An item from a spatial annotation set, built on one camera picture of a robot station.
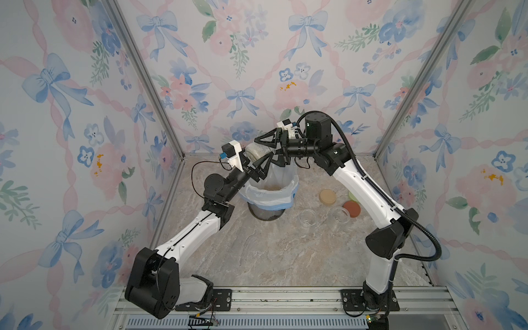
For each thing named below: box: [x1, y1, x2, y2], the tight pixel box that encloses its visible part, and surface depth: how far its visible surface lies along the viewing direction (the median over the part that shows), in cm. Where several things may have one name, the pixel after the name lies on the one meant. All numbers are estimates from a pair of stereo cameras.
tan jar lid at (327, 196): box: [319, 189, 337, 206], surface depth 102 cm
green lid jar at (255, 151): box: [245, 141, 275, 164], surface depth 63 cm
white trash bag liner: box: [239, 158, 300, 211], surface depth 76 cm
